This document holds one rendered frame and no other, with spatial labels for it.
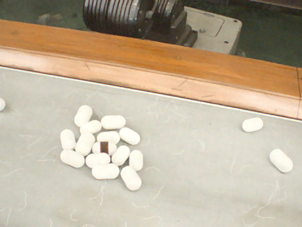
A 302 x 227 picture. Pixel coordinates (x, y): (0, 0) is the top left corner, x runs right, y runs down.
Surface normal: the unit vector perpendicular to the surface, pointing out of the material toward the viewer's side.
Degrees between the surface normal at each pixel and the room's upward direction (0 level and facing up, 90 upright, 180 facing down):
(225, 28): 2
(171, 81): 45
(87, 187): 0
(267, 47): 0
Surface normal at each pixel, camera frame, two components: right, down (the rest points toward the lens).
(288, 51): 0.05, -0.73
